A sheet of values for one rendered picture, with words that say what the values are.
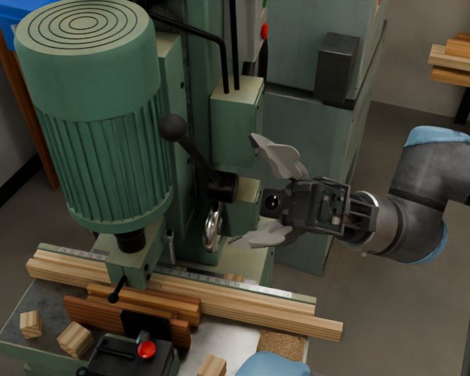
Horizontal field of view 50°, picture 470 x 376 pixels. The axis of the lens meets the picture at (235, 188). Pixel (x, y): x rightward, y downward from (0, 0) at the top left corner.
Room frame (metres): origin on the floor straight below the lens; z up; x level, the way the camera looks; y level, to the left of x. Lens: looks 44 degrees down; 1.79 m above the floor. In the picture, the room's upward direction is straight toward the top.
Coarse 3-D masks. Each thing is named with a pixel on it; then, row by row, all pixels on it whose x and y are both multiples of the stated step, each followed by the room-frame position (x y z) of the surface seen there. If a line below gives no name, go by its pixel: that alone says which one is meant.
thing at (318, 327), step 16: (32, 272) 0.65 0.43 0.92; (48, 272) 0.64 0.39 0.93; (64, 272) 0.63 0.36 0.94; (80, 272) 0.63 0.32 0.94; (96, 272) 0.63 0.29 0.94; (208, 304) 0.56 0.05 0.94; (224, 304) 0.56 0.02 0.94; (240, 304) 0.56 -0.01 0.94; (240, 320) 0.54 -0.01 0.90; (256, 320) 0.54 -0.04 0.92; (272, 320) 0.53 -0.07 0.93; (288, 320) 0.52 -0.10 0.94; (304, 320) 0.52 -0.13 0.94; (320, 320) 0.52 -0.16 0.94; (320, 336) 0.51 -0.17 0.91; (336, 336) 0.50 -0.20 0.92
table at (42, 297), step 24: (48, 288) 0.62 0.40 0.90; (72, 288) 0.62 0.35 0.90; (24, 312) 0.56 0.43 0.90; (48, 312) 0.56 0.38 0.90; (0, 336) 0.51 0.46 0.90; (24, 336) 0.51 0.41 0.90; (48, 336) 0.51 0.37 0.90; (96, 336) 0.51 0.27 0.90; (192, 336) 0.51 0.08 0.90; (216, 336) 0.51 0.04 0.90; (240, 336) 0.51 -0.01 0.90; (48, 360) 0.47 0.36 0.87; (72, 360) 0.46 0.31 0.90; (192, 360) 0.46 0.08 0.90; (240, 360) 0.46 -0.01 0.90
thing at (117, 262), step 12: (156, 228) 0.64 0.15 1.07; (156, 240) 0.62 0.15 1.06; (120, 252) 0.58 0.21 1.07; (144, 252) 0.58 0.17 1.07; (156, 252) 0.61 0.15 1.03; (108, 264) 0.56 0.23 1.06; (120, 264) 0.56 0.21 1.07; (132, 264) 0.56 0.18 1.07; (144, 264) 0.56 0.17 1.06; (120, 276) 0.56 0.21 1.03; (132, 276) 0.55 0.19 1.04; (144, 276) 0.55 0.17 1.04; (144, 288) 0.55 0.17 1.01
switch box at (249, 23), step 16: (224, 0) 0.84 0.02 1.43; (240, 0) 0.83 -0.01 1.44; (256, 0) 0.83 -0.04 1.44; (224, 16) 0.84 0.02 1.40; (240, 16) 0.83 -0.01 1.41; (256, 16) 0.83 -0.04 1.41; (224, 32) 0.84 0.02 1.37; (240, 32) 0.83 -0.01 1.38; (256, 32) 0.83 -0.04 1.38; (240, 48) 0.83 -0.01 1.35; (256, 48) 0.83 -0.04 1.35
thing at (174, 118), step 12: (168, 120) 0.48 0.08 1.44; (180, 120) 0.48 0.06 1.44; (168, 132) 0.47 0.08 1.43; (180, 132) 0.47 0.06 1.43; (180, 144) 0.51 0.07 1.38; (192, 144) 0.54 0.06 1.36; (192, 156) 0.55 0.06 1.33; (204, 168) 0.59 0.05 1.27; (216, 180) 0.65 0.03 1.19; (228, 180) 0.69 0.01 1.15; (216, 192) 0.68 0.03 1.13; (228, 192) 0.68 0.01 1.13
